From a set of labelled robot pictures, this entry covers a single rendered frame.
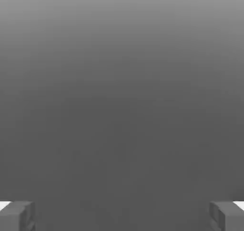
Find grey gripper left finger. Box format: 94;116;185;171
0;200;36;231

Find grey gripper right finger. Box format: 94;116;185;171
208;200;244;231

